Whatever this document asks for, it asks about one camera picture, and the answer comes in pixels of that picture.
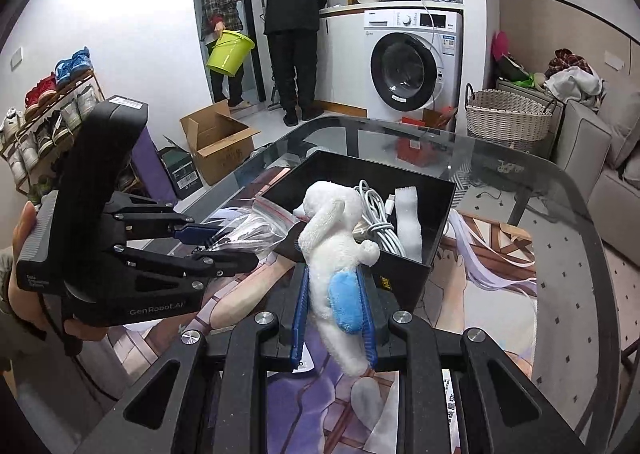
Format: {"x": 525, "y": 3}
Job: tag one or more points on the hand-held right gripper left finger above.
{"x": 300, "y": 314}

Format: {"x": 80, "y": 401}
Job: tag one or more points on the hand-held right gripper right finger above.
{"x": 368, "y": 329}

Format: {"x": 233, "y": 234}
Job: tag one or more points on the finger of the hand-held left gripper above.
{"x": 192, "y": 233}
{"x": 220, "y": 261}

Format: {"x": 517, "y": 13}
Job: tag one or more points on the striped socks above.
{"x": 250, "y": 234}

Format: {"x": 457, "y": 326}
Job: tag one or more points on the white plush toy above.
{"x": 330, "y": 254}

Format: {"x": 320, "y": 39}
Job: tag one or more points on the black cardboard box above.
{"x": 340, "y": 168}

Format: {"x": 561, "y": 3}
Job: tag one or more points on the person's left forearm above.
{"x": 20, "y": 349}

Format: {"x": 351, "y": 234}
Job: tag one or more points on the person's left hand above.
{"x": 22, "y": 229}

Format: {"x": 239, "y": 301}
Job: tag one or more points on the dark green box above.
{"x": 180, "y": 168}

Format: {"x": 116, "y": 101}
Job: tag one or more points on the purple yoga mat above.
{"x": 155, "y": 173}

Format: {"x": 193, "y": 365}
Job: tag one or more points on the brown cardboard box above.
{"x": 220, "y": 148}

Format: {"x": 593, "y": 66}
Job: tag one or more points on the printed table mat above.
{"x": 480, "y": 314}

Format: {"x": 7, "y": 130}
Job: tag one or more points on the shoe rack with shoes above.
{"x": 50, "y": 98}

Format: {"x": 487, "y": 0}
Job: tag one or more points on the green plastic bucket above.
{"x": 230, "y": 53}

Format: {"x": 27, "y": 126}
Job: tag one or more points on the red box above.
{"x": 415, "y": 148}

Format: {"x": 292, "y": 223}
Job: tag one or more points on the brown cardboard piece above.
{"x": 440, "y": 118}

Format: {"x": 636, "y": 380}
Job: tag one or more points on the white counter cabinet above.
{"x": 345, "y": 58}

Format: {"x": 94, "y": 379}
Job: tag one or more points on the wicker basket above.
{"x": 510, "y": 121}

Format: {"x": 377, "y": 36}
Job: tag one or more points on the white washing machine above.
{"x": 410, "y": 68}

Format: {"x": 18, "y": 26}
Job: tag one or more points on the grey sofa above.
{"x": 585, "y": 143}

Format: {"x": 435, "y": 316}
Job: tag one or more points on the green bag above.
{"x": 520, "y": 78}

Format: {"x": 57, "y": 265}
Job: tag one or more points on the pink fan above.
{"x": 500, "y": 44}

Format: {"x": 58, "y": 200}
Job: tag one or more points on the pile of clothes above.
{"x": 575, "y": 83}

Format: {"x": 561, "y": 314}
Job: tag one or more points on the tall grey cushion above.
{"x": 627, "y": 128}

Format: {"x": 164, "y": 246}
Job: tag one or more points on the white wall switch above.
{"x": 16, "y": 57}

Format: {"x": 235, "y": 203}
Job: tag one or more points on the white wall socket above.
{"x": 614, "y": 58}

